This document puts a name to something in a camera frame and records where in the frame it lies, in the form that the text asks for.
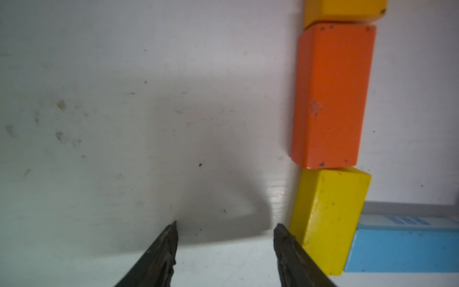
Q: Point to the light blue wooden block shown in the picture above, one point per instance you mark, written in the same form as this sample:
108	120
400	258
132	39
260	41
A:
404	244

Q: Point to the orange wooden block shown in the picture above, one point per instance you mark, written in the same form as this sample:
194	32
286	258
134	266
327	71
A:
332	77

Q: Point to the orange-yellow wooden block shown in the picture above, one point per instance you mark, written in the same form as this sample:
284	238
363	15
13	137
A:
343	11

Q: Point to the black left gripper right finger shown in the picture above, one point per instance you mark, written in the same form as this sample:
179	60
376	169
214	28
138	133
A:
296	268

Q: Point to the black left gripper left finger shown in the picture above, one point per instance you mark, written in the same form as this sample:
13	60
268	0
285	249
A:
155	267

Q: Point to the yellow block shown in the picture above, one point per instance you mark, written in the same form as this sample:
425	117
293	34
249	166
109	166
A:
327	208

